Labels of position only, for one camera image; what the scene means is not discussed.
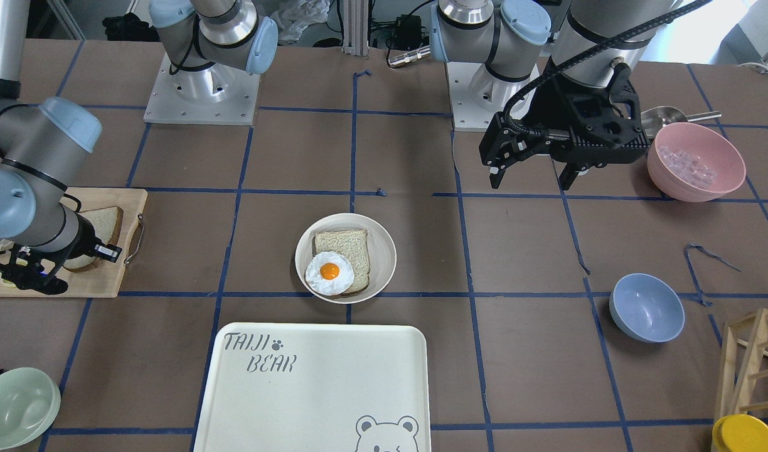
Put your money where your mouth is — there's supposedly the bread slice under egg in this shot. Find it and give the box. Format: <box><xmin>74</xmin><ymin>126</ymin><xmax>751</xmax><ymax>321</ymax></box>
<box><xmin>313</xmin><ymin>229</ymin><xmax>371</xmax><ymax>296</ymax></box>

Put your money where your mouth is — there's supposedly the yellow cup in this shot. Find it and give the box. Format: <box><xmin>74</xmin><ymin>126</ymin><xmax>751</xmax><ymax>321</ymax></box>
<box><xmin>712</xmin><ymin>414</ymin><xmax>768</xmax><ymax>451</ymax></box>

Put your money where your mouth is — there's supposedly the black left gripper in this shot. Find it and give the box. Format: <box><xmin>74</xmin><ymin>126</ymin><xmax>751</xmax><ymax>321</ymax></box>
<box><xmin>479</xmin><ymin>63</ymin><xmax>649</xmax><ymax>191</ymax></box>

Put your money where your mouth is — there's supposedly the bread slice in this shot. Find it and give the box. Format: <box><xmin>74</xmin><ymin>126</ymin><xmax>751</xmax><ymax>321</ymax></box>
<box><xmin>63</xmin><ymin>206</ymin><xmax>124</xmax><ymax>272</ymax></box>
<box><xmin>313</xmin><ymin>229</ymin><xmax>371</xmax><ymax>296</ymax></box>

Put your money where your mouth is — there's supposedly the bamboo cutting board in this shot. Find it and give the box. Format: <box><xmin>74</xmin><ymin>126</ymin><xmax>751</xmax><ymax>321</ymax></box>
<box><xmin>0</xmin><ymin>188</ymin><xmax>148</xmax><ymax>298</ymax></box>

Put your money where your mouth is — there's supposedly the white round plate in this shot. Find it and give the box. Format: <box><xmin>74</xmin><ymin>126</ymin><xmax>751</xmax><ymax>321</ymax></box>
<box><xmin>293</xmin><ymin>213</ymin><xmax>397</xmax><ymax>305</ymax></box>

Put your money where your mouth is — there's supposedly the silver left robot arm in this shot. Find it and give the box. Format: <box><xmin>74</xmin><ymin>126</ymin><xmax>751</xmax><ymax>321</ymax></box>
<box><xmin>429</xmin><ymin>1</ymin><xmax>675</xmax><ymax>190</ymax></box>

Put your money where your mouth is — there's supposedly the fried egg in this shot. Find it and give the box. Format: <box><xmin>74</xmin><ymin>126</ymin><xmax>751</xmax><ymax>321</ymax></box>
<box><xmin>304</xmin><ymin>251</ymin><xmax>356</xmax><ymax>296</ymax></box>

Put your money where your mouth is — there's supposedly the blue bowl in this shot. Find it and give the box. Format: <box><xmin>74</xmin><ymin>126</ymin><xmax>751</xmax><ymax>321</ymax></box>
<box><xmin>609</xmin><ymin>274</ymin><xmax>685</xmax><ymax>343</ymax></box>

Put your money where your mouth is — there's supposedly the cream bear serving tray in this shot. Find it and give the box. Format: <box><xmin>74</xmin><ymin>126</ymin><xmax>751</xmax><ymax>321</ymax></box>
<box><xmin>193</xmin><ymin>323</ymin><xmax>432</xmax><ymax>451</ymax></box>

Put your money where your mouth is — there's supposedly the green bowl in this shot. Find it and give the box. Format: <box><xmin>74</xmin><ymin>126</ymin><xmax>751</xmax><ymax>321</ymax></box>
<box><xmin>0</xmin><ymin>367</ymin><xmax>61</xmax><ymax>450</ymax></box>

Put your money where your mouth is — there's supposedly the metal scoop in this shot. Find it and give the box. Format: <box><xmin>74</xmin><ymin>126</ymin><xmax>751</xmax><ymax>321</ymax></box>
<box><xmin>641</xmin><ymin>106</ymin><xmax>723</xmax><ymax>140</ymax></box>

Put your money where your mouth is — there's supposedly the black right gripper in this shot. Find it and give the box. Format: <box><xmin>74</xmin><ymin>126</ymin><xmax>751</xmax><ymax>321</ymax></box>
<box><xmin>0</xmin><ymin>234</ymin><xmax>122</xmax><ymax>295</ymax></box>

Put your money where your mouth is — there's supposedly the wooden cup rack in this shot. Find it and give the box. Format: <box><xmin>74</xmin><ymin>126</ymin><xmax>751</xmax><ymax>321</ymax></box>
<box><xmin>714</xmin><ymin>308</ymin><xmax>768</xmax><ymax>421</ymax></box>

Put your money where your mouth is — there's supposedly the pink bowl with ice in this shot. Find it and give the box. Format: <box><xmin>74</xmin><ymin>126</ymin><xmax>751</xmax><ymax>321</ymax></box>
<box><xmin>647</xmin><ymin>122</ymin><xmax>747</xmax><ymax>202</ymax></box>

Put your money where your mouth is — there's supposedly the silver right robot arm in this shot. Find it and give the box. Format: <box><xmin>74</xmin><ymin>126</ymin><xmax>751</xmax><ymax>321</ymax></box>
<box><xmin>0</xmin><ymin>1</ymin><xmax>279</xmax><ymax>296</ymax></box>

